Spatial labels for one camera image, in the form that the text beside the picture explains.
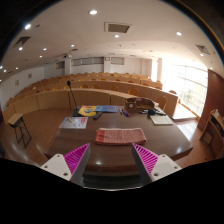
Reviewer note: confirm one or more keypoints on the black gooseneck microphone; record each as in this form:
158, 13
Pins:
76, 108

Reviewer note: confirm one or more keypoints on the wooden bookshelf cabinet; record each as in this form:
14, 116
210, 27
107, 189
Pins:
213, 134

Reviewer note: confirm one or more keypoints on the small folding side table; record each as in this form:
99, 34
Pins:
21, 132

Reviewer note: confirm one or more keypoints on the white notebook pad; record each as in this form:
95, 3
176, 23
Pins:
161, 120

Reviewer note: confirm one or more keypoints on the red marker pen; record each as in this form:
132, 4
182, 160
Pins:
126, 113

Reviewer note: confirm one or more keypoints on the white printed paper sheet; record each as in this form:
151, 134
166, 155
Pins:
74, 123

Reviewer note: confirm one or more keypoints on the red patterned folded towel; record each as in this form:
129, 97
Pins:
118, 136

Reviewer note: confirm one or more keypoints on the black remote control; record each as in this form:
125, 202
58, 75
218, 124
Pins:
97, 115

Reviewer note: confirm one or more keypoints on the blue booklet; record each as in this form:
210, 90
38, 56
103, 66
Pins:
107, 108

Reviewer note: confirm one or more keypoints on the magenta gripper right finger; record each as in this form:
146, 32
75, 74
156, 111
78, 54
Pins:
152, 167

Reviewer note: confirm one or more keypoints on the wooden desk organizer box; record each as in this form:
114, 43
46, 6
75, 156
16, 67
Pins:
139, 103

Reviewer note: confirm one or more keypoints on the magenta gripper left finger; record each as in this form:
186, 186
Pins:
70, 166

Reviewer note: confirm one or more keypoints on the long curved wooden desk row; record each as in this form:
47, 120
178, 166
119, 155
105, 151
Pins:
86, 93

